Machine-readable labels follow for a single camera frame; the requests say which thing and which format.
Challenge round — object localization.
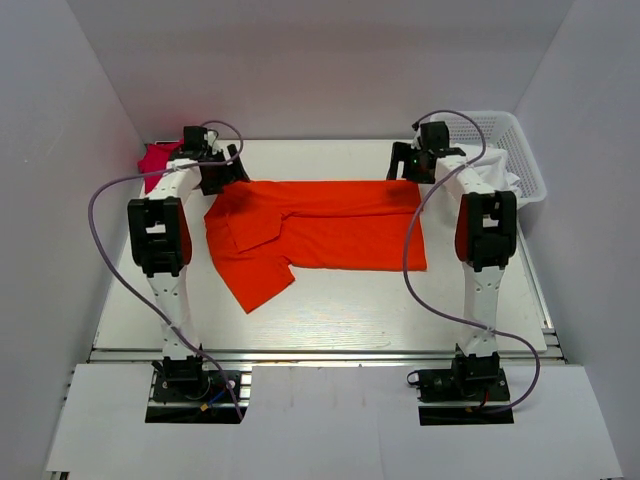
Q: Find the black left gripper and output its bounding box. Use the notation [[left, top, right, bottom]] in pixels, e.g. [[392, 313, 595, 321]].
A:
[[201, 143, 250, 195]]

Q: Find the orange t shirt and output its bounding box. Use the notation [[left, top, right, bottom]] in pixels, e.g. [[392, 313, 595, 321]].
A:
[[204, 180, 428, 313]]

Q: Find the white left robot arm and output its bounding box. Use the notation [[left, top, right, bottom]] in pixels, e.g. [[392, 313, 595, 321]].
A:
[[127, 121, 249, 400]]

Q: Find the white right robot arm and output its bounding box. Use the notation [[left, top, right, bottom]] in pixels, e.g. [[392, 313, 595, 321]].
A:
[[387, 121, 517, 403]]

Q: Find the folded red t shirt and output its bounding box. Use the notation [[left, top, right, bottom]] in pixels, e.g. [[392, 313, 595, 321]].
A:
[[137, 141, 183, 194]]

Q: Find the white t shirt in basket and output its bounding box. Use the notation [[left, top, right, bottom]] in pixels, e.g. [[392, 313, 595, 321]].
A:
[[445, 144, 522, 202]]

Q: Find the white plastic basket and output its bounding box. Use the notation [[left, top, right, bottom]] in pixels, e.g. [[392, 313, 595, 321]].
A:
[[429, 110, 547, 207]]

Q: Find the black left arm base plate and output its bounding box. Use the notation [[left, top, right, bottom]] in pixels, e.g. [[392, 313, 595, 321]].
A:
[[145, 356, 247, 425]]

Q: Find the aluminium front rail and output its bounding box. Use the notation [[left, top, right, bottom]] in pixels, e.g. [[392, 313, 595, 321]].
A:
[[87, 344, 566, 369]]

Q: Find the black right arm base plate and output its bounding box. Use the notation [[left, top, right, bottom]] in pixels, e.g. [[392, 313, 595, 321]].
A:
[[406, 354, 514, 427]]

